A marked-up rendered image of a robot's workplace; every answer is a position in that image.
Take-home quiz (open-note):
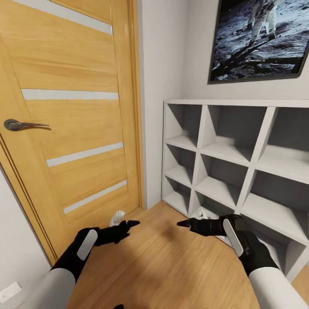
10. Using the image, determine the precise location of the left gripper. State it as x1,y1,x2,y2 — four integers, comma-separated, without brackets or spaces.
107,220,139,244

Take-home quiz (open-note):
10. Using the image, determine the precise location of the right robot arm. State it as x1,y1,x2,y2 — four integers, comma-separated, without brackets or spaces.
176,209,309,309

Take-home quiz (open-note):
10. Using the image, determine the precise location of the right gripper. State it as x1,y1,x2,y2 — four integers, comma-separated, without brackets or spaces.
176,218,214,236

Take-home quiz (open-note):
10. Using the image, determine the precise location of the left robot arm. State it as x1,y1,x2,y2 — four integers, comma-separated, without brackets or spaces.
16,210,139,309

